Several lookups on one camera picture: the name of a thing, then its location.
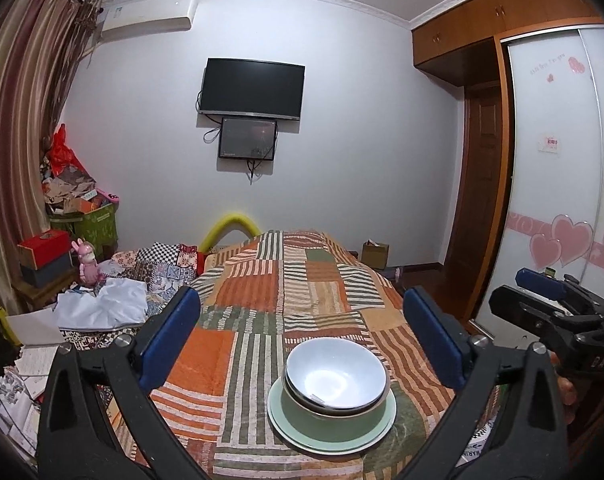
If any red box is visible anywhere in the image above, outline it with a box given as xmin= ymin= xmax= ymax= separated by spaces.
xmin=17 ymin=230 xmax=73 ymax=266

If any wooden stool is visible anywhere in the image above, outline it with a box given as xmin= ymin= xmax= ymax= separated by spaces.
xmin=12 ymin=270 xmax=78 ymax=306

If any pile of booklets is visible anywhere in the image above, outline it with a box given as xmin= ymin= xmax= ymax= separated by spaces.
xmin=0 ymin=345 xmax=65 ymax=461

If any yellow foam tube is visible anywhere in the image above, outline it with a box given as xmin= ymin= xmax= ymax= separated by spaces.
xmin=198 ymin=212 xmax=260 ymax=256

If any cardboard box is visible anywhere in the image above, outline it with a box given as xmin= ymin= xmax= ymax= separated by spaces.
xmin=361 ymin=241 xmax=390 ymax=271

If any pink rabbit toy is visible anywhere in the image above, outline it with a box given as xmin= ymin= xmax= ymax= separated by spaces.
xmin=71 ymin=237 xmax=103 ymax=286

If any black wall television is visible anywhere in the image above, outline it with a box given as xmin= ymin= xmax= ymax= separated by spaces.
xmin=198 ymin=57 xmax=305 ymax=122

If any red plastic bag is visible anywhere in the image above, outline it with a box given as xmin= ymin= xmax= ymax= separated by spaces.
xmin=49 ymin=124 xmax=88 ymax=173

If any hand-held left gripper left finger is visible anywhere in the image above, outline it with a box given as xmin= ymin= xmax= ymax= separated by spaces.
xmin=36 ymin=286 xmax=203 ymax=480

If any white paper sheet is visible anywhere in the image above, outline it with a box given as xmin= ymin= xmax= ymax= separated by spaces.
xmin=4 ymin=307 xmax=63 ymax=346

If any striped curtain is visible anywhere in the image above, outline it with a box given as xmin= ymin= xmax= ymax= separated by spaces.
xmin=0 ymin=0 xmax=103 ymax=311

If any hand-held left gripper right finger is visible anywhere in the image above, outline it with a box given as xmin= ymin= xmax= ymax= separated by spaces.
xmin=403 ymin=286 xmax=572 ymax=480

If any mint green plate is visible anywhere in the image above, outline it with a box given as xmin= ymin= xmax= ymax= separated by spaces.
xmin=268 ymin=377 xmax=399 ymax=457

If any checkered patchwork blanket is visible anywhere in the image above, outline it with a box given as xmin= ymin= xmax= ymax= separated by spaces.
xmin=62 ymin=241 xmax=207 ymax=351

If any striped patchwork quilt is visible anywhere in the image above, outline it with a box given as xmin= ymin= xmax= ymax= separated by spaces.
xmin=107 ymin=230 xmax=507 ymax=480

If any green storage box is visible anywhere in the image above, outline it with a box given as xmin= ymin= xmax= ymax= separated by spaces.
xmin=49 ymin=200 xmax=120 ymax=258

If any small black monitor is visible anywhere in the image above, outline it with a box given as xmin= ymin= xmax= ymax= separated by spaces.
xmin=218 ymin=116 xmax=277 ymax=161

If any pile of papers and packets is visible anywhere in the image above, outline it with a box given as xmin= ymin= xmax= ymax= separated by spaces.
xmin=42 ymin=157 xmax=115 ymax=216

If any pink bowl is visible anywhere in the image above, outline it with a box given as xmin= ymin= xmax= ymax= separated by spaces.
xmin=282 ymin=372 xmax=390 ymax=417

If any white cloth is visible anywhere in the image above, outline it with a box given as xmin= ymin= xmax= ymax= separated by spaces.
xmin=54 ymin=277 xmax=149 ymax=332

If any white bowl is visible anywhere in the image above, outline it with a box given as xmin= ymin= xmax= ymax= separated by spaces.
xmin=286 ymin=337 xmax=389 ymax=411

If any wooden wardrobe with white doors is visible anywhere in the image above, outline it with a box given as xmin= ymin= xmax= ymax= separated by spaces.
xmin=411 ymin=0 xmax=604 ymax=341

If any white air conditioner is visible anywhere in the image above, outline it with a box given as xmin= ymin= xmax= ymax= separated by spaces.
xmin=99 ymin=0 xmax=199 ymax=41

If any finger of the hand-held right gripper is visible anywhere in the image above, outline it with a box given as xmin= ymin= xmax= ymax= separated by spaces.
xmin=514 ymin=267 xmax=590 ymax=307
xmin=488 ymin=284 xmax=582 ymax=352

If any person's right hand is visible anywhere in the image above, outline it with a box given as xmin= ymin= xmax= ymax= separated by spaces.
xmin=549 ymin=352 xmax=577 ymax=426

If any dark grey box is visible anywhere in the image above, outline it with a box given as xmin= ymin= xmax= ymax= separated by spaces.
xmin=21 ymin=255 xmax=75 ymax=288

